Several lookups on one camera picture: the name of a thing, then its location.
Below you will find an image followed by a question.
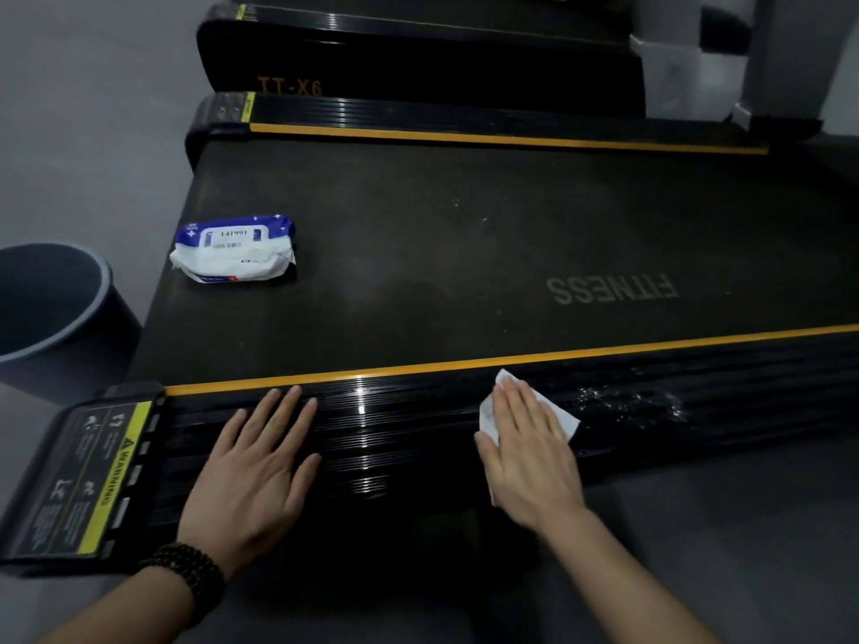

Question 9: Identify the person's right hand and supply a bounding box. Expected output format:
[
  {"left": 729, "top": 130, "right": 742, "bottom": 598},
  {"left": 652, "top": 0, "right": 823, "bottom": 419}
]
[{"left": 473, "top": 378, "right": 589, "bottom": 534}]

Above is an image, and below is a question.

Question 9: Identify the person's left hand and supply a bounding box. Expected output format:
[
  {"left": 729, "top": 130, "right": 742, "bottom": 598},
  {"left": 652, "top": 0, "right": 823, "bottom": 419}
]
[{"left": 175, "top": 385, "right": 323, "bottom": 578}]

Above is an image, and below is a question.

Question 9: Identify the white wet wipe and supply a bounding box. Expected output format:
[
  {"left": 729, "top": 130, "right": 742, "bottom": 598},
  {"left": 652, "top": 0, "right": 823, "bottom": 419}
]
[{"left": 477, "top": 368, "right": 582, "bottom": 507}]

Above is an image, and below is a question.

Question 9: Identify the blue white wet wipe pack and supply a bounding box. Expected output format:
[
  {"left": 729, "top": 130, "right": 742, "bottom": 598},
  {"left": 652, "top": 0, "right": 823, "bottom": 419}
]
[{"left": 168, "top": 214, "right": 298, "bottom": 284}]

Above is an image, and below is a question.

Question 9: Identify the black treadmill with lettered belt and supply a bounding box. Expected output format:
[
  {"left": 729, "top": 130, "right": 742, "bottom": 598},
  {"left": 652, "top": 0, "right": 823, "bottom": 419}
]
[{"left": 0, "top": 0, "right": 859, "bottom": 578}]

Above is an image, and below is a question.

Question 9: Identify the person's right forearm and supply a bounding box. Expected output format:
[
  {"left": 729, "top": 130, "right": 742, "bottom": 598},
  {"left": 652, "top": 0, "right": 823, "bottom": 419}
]
[{"left": 540, "top": 505, "right": 723, "bottom": 644}]

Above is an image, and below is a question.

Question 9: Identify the black treadmill with orange lettering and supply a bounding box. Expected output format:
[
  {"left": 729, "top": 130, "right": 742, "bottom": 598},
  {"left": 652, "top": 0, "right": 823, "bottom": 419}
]
[{"left": 195, "top": 0, "right": 753, "bottom": 118}]

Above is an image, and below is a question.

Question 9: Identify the dark blue trash bin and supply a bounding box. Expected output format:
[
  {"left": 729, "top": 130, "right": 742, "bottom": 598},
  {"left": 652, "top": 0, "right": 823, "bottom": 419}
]
[{"left": 0, "top": 242, "right": 143, "bottom": 407}]

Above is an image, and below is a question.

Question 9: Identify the black beaded bracelet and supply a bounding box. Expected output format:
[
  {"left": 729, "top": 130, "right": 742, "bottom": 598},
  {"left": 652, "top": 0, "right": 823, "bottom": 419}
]
[{"left": 136, "top": 541, "right": 227, "bottom": 630}]

